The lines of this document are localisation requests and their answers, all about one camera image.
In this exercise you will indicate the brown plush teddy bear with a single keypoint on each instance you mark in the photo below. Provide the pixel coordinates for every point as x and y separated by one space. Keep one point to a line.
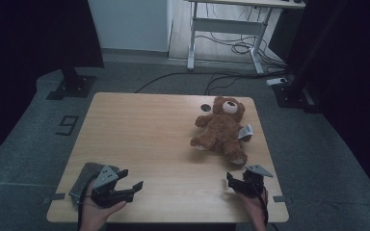
220 128

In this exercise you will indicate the white power strip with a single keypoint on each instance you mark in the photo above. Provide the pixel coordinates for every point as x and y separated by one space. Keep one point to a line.
276 81

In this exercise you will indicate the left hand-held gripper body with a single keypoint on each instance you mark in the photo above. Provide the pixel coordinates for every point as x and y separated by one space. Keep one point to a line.
104 192

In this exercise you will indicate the grey tape marker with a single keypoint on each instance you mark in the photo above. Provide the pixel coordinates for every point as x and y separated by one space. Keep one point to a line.
279 199
58 196

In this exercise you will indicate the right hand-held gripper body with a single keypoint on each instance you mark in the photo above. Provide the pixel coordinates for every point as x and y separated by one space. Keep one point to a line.
250 184

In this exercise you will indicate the white desk frame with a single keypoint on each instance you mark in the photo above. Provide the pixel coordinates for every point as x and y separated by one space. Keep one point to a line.
224 26

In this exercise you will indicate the person's right hand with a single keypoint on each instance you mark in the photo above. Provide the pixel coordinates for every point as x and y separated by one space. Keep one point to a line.
255 208

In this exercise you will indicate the black stand base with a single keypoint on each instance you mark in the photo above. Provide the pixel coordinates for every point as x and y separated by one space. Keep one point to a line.
289 96
74 87

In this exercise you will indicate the black floor tape marking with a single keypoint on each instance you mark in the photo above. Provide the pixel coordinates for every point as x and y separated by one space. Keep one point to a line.
65 133

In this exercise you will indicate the person's left hand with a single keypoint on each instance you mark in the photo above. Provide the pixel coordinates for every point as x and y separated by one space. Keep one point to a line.
94 216

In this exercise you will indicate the dark curtain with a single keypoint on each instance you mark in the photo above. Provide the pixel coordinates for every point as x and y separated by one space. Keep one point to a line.
359 64
29 32

